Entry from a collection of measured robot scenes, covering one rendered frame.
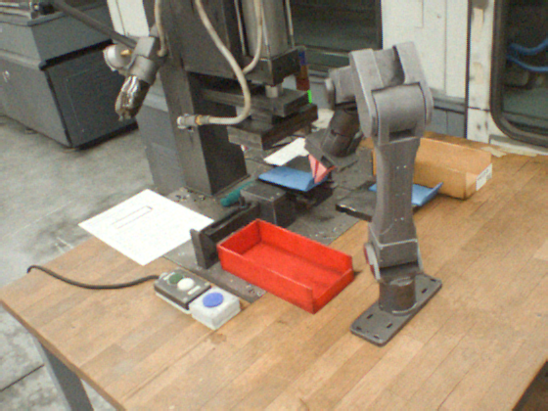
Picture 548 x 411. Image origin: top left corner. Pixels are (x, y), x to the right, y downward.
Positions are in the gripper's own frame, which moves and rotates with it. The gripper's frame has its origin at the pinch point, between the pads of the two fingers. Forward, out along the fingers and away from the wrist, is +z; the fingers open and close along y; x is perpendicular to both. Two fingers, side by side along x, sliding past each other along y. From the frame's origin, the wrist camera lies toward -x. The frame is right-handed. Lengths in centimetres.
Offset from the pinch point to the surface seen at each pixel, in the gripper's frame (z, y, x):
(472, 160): -4.5, -17.3, -36.2
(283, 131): -5.9, 10.4, 3.0
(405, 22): -9, 26, -63
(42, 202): 214, 183, -45
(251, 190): 10.0, 10.0, 6.5
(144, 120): 125, 141, -78
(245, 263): 7.7, -5.1, 23.4
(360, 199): 6.2, -6.7, -11.5
